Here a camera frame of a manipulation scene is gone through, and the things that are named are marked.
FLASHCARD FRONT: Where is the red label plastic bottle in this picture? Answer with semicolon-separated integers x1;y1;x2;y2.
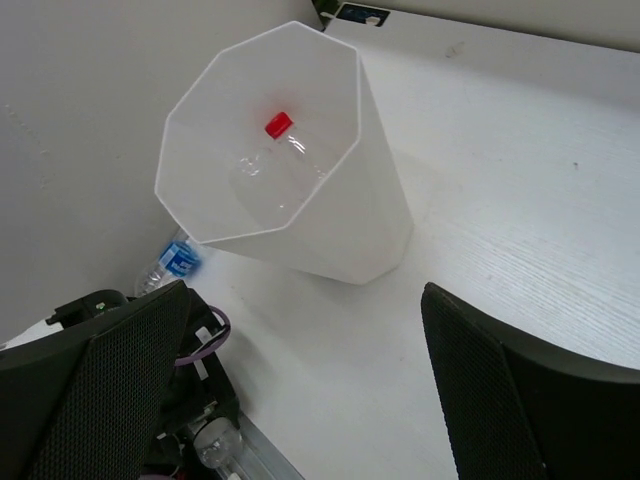
229;111;337;223

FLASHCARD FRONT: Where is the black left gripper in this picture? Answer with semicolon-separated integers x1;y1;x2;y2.
45;288;242;480

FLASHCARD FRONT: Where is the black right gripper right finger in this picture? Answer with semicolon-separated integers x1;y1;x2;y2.
421;283;639;479

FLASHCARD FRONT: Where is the white octagonal plastic bin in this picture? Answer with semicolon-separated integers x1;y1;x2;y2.
155;21;413;285

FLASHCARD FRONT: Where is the blue label plastic bottle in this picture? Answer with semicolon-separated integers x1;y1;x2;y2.
134;229;203;297

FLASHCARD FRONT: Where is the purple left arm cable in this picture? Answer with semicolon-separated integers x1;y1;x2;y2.
174;304;232;367

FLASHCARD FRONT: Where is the aluminium table frame rail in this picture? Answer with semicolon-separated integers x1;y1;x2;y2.
218;412;304;480

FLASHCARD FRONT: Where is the clear unlabelled plastic bottle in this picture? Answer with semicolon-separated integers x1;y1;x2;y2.
192;417;243;470

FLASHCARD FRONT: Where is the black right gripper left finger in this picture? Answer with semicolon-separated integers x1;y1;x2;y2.
1;281;190;479

